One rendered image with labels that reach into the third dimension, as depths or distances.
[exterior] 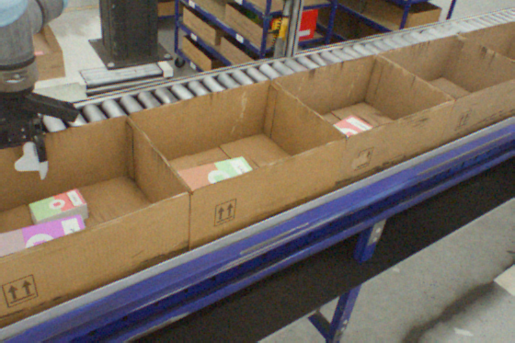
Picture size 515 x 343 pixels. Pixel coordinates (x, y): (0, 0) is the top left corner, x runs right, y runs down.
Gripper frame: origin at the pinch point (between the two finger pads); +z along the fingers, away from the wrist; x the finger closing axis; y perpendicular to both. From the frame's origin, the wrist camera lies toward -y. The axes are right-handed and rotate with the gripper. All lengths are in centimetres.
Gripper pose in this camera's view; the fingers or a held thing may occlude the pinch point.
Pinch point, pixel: (40, 165)
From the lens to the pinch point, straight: 113.4
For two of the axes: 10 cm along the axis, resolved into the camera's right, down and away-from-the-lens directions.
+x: 5.6, 5.4, -6.3
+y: -8.2, 2.7, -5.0
